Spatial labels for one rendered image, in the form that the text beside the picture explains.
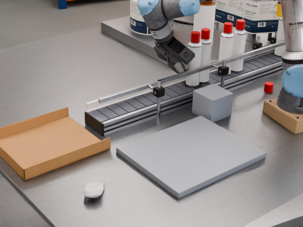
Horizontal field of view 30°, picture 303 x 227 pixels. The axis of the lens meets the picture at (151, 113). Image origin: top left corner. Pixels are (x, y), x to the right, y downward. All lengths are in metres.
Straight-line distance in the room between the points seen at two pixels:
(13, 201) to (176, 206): 1.21
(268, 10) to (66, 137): 1.13
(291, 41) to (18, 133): 0.92
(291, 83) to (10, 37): 3.64
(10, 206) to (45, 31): 2.87
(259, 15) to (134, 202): 1.25
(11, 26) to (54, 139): 3.60
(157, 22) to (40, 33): 3.38
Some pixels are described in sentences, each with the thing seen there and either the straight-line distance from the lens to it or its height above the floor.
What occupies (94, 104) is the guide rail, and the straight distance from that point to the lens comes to 1.90.
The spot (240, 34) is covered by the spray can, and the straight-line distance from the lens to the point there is 2.19.
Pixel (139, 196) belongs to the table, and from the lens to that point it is 1.59.
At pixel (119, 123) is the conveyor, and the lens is 1.88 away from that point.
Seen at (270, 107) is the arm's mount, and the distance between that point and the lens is 2.04.
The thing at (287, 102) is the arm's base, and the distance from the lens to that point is 1.99.
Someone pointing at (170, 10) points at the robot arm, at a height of 1.21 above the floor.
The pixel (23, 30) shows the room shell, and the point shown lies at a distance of 5.28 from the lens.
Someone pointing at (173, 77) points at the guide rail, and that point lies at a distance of 1.98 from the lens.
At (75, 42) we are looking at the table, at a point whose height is 0.83.
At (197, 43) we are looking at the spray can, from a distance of 2.04.
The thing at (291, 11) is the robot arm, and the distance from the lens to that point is 1.77.
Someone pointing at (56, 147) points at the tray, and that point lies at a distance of 1.81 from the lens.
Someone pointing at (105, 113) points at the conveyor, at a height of 0.88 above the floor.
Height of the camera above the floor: 1.78
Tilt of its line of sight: 28 degrees down
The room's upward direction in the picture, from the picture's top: 2 degrees clockwise
